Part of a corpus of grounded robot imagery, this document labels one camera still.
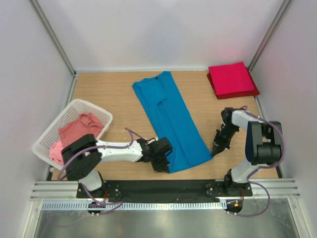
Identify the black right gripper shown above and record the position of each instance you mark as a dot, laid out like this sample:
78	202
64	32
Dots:
219	147

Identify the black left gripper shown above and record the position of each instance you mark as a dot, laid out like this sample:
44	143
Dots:
163	166

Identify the blue t shirt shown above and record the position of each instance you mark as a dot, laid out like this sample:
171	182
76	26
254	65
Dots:
170	118

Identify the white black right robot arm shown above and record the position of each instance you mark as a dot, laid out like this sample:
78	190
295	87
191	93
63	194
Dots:
264	147

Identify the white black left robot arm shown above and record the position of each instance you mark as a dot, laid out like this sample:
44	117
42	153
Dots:
82	156

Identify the folded dark red t shirt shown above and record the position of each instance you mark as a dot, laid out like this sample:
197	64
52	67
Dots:
254	92

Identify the folded magenta t shirt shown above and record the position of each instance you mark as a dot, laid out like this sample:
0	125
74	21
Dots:
230	79

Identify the salmon t shirt in basket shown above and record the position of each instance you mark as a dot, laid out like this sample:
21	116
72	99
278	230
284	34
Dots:
85	124

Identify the pink t shirt in basket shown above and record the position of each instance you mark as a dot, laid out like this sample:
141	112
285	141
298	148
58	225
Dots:
55	153

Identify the white perforated plastic basket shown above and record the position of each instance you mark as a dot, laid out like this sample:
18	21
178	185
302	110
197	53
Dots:
70	113

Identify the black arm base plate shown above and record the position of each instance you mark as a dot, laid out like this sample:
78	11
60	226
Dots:
120	189

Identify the white slotted cable duct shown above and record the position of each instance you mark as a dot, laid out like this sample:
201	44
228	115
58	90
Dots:
91	206

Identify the aluminium rail frame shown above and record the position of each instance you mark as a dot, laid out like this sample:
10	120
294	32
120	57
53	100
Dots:
66	190

